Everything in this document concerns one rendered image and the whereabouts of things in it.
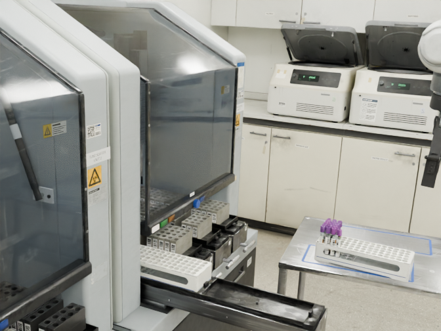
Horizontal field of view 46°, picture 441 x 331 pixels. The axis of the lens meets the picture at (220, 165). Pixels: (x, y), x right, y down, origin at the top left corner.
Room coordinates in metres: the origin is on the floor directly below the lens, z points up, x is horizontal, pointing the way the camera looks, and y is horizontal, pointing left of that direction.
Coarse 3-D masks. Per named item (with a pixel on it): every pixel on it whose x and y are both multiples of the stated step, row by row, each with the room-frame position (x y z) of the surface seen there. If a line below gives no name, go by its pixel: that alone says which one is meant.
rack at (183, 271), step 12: (144, 252) 1.48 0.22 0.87; (156, 252) 1.48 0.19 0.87; (168, 252) 1.49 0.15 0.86; (144, 264) 1.41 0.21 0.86; (156, 264) 1.40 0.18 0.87; (168, 264) 1.42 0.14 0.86; (180, 264) 1.42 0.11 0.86; (192, 264) 1.41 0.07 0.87; (204, 264) 1.42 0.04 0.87; (144, 276) 1.41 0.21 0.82; (156, 276) 1.40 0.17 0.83; (168, 276) 1.44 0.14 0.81; (180, 276) 1.44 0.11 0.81; (192, 276) 1.35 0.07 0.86; (204, 276) 1.38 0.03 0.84; (192, 288) 1.35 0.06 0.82
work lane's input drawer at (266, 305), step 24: (144, 288) 1.39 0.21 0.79; (168, 288) 1.37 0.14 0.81; (216, 288) 1.39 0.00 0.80; (240, 288) 1.39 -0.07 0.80; (192, 312) 1.32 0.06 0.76; (216, 312) 1.29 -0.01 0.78; (240, 312) 1.26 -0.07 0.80; (264, 312) 1.25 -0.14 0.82; (288, 312) 1.28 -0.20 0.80; (312, 312) 1.26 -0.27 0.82
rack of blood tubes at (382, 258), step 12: (348, 240) 1.60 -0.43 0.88; (360, 240) 1.60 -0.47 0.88; (324, 252) 1.58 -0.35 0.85; (348, 252) 1.53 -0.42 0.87; (360, 252) 1.51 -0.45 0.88; (372, 252) 1.51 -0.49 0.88; (384, 252) 1.52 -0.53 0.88; (396, 252) 1.53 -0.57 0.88; (408, 252) 1.54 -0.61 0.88; (336, 264) 1.54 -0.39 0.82; (360, 264) 1.51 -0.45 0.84; (372, 264) 1.55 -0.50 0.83; (384, 264) 1.55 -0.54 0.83; (396, 264) 1.46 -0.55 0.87; (408, 264) 1.45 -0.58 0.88; (396, 276) 1.46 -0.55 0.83; (408, 276) 1.45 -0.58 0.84
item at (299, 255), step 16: (304, 224) 1.88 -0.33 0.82; (320, 224) 1.89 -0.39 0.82; (352, 224) 1.90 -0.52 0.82; (304, 240) 1.72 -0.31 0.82; (368, 240) 1.75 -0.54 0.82; (384, 240) 1.75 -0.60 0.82; (400, 240) 1.76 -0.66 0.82; (416, 240) 1.77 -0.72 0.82; (432, 240) 1.77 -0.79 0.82; (288, 256) 1.59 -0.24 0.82; (304, 256) 1.60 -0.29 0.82; (416, 256) 1.63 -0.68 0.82; (432, 256) 1.64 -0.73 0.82; (304, 272) 1.52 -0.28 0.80; (320, 272) 1.50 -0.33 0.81; (336, 272) 1.49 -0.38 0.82; (352, 272) 1.50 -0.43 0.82; (416, 272) 1.52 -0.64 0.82; (432, 272) 1.52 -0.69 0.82; (400, 288) 1.42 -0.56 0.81; (416, 288) 1.41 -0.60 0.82; (432, 288) 1.41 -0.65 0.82
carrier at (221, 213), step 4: (224, 204) 1.91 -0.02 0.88; (228, 204) 1.91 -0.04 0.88; (216, 208) 1.85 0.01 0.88; (220, 208) 1.86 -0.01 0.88; (224, 208) 1.87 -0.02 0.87; (228, 208) 1.91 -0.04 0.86; (212, 212) 1.82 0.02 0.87; (216, 212) 1.82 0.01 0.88; (220, 212) 1.84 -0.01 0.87; (224, 212) 1.88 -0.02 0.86; (228, 212) 1.91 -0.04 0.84; (212, 216) 1.82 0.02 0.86; (216, 216) 1.81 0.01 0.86; (220, 216) 1.85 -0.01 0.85; (224, 216) 1.88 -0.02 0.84; (228, 216) 1.91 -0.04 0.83; (212, 220) 1.82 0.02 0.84; (216, 220) 1.81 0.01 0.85; (220, 220) 1.85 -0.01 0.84; (224, 220) 1.88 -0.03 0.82
